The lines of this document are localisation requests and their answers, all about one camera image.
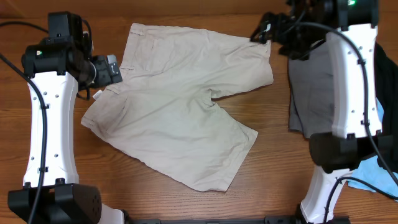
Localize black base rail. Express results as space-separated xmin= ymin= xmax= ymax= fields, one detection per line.
xmin=124 ymin=215 xmax=351 ymax=224

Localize grey shorts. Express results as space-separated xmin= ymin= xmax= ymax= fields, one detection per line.
xmin=288 ymin=44 xmax=335 ymax=139

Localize black garment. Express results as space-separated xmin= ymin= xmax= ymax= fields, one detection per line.
xmin=374 ymin=43 xmax=397 ymax=173

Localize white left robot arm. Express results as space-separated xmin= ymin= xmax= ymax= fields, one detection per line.
xmin=7 ymin=12 xmax=129 ymax=223

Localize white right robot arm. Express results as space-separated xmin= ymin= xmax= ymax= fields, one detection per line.
xmin=250 ymin=0 xmax=393 ymax=223

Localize light blue garment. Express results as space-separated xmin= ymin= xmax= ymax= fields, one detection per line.
xmin=348 ymin=99 xmax=397 ymax=197

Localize beige khaki shorts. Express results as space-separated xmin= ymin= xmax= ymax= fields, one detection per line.
xmin=81 ymin=23 xmax=274 ymax=192

